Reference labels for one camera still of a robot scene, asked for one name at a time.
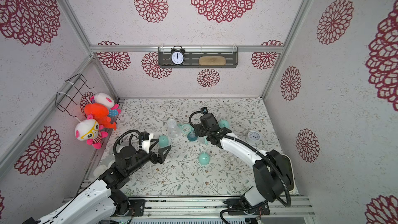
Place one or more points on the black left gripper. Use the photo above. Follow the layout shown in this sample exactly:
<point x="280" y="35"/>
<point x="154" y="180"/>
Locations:
<point x="160" y="157"/>

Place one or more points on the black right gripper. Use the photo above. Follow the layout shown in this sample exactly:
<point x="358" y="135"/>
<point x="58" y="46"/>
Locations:
<point x="203" y="133"/>

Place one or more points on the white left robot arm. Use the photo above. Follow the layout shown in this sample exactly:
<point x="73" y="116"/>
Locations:
<point x="103" y="198"/>

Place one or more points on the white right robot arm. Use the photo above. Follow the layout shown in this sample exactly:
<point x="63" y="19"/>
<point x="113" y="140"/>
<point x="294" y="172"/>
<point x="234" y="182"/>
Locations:
<point x="272" y="170"/>

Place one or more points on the white alarm clock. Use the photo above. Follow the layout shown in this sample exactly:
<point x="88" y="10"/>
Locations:
<point x="254" y="138"/>

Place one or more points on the red orange plush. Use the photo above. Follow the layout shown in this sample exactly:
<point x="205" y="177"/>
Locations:
<point x="99" y="113"/>

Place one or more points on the white plush yellow glasses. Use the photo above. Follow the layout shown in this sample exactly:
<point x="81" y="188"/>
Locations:
<point x="90" y="131"/>

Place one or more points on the tan brush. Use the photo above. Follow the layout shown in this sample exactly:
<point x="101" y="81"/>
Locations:
<point x="212" y="61"/>

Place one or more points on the white pink plush upper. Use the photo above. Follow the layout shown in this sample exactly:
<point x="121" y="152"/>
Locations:
<point x="105" y="100"/>

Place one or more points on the black alarm clock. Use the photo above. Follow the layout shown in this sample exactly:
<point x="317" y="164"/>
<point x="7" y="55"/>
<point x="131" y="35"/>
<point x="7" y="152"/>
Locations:
<point x="178" y="55"/>

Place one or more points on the white sterilizer box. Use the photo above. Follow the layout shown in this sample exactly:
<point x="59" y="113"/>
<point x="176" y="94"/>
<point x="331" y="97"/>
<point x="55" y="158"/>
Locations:
<point x="291" y="187"/>

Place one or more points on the grey wall shelf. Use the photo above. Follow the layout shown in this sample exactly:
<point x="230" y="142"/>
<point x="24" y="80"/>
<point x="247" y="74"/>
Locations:
<point x="192" y="57"/>

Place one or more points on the metal base rail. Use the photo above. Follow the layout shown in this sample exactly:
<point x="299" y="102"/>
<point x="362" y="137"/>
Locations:
<point x="210" y="210"/>

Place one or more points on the black wire basket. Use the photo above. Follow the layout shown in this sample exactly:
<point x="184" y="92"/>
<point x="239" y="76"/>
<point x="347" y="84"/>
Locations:
<point x="78" y="93"/>

